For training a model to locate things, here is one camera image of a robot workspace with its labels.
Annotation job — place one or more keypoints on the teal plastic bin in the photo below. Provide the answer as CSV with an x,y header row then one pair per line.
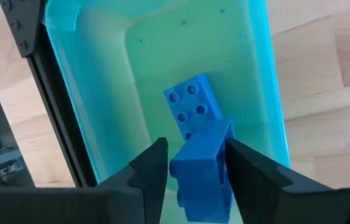
x,y
162,46

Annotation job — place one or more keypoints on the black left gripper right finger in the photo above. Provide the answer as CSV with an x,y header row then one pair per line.
x,y
271,196

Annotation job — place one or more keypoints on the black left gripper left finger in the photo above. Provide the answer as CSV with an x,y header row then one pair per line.
x,y
137,193

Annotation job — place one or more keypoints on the black aluminium table frame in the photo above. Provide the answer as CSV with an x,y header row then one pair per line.
x,y
56,109

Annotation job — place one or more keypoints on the long blue toy block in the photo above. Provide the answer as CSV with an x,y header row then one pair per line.
x,y
190,102

